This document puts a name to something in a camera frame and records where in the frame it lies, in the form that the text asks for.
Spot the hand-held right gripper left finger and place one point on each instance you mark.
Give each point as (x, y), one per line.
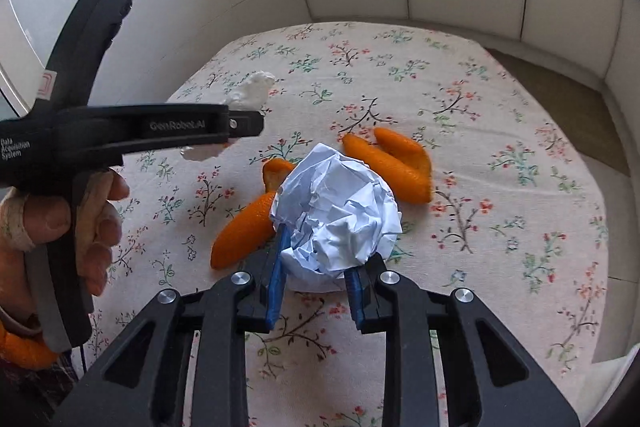
(276, 279)

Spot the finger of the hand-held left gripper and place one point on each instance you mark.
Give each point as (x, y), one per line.
(246, 124)

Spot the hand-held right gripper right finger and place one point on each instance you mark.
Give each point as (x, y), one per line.
(354, 292)

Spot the white tissue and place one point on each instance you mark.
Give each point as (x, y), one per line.
(255, 89)

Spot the white paper ball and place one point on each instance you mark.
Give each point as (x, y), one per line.
(340, 212)

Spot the person's left forearm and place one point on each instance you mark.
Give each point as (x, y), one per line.
(15, 317)

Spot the person's left hand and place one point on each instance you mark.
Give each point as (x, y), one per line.
(100, 227)

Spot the orange peel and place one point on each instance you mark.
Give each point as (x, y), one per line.
(240, 227)
(395, 164)
(25, 349)

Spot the floral tablecloth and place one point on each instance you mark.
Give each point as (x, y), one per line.
(500, 227)

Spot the dark plaid clothing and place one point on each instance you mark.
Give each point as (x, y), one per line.
(35, 387)

